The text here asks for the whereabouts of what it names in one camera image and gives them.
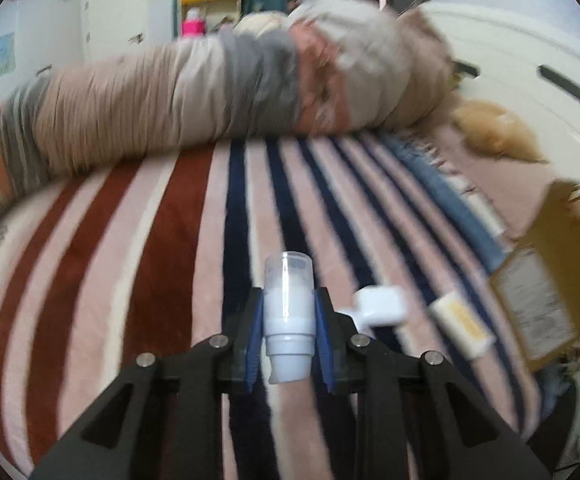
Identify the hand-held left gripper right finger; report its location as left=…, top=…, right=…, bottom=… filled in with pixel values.
left=313, top=287, right=552, bottom=480

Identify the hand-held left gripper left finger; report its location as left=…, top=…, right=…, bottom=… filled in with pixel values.
left=30, top=287, right=265, bottom=480

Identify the white plastic bottle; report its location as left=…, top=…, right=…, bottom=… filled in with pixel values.
left=262, top=251, right=317, bottom=385

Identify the striped blanket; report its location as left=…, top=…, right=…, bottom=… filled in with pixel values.
left=0, top=122, right=571, bottom=480

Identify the white flip-top container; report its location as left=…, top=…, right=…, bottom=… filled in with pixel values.
left=346, top=285, right=407, bottom=333

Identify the white and yellow packet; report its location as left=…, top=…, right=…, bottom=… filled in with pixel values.
left=429, top=294, right=496, bottom=361

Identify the cardboard box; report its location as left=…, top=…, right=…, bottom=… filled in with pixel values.
left=487, top=180, right=580, bottom=373

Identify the rolled striped quilt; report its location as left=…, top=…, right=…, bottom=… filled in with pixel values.
left=0, top=0, right=458, bottom=241

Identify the orange plush toy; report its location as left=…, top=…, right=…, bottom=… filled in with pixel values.
left=451, top=100, right=546, bottom=163

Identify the pink bottle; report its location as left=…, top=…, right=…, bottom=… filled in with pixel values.
left=181, top=8, right=207, bottom=38

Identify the yellow shelf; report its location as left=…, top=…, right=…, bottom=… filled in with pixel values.
left=177, top=0, right=245, bottom=38

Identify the wall poster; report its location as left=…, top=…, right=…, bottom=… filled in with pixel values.
left=0, top=32, right=17, bottom=78

